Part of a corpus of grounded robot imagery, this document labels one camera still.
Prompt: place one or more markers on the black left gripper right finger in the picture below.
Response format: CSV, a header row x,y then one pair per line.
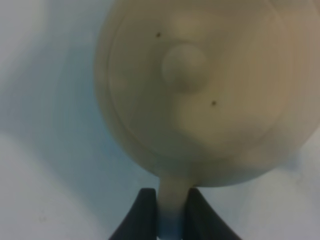
x,y
201,222

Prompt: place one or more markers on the beige ceramic teapot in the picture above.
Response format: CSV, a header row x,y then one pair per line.
x,y
208,93

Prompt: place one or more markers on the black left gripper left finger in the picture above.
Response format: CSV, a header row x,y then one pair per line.
x,y
140,223

